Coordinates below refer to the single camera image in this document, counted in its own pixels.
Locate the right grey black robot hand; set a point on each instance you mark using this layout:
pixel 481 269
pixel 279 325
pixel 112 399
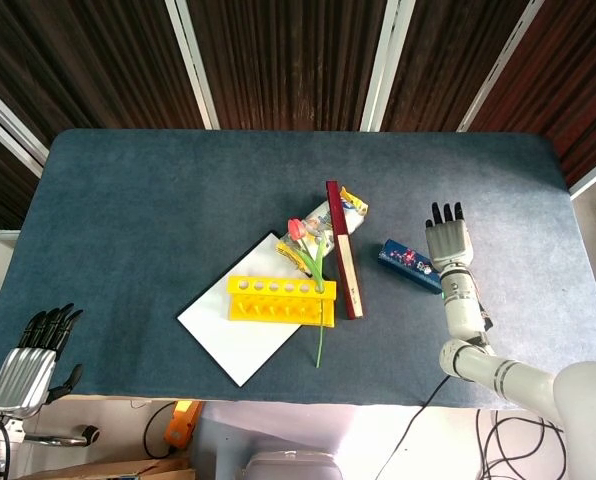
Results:
pixel 448 245

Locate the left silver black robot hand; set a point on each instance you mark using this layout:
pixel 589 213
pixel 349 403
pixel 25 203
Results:
pixel 20 382

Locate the blue patterned box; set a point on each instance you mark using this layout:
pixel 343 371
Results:
pixel 405 261

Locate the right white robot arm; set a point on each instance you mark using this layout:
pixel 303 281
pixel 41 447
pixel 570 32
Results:
pixel 508 375

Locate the brown cardboard box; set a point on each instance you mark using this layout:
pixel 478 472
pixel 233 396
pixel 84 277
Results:
pixel 118 470

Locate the silver rod with black knob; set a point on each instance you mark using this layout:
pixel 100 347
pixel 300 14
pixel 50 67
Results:
pixel 58 440

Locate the white yellow snack bag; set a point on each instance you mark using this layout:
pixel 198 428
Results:
pixel 355 212

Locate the dark red book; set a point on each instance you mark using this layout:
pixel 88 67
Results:
pixel 348 272

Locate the artificial red tulip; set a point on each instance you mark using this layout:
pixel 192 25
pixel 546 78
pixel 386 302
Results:
pixel 296 229

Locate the orange device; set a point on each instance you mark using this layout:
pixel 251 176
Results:
pixel 183 422

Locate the yellow test tube rack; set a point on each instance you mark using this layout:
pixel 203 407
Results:
pixel 278 300

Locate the blue table cloth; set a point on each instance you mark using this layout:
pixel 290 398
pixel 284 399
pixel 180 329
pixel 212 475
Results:
pixel 153 210

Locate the white paper sheet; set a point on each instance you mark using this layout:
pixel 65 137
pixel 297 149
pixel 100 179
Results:
pixel 238 345

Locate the grey plastic seat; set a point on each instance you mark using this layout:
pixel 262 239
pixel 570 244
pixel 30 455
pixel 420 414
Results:
pixel 293 467

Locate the white metal frame post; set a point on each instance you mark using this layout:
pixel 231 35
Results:
pixel 193 65
pixel 500 65
pixel 385 65
pixel 8 130

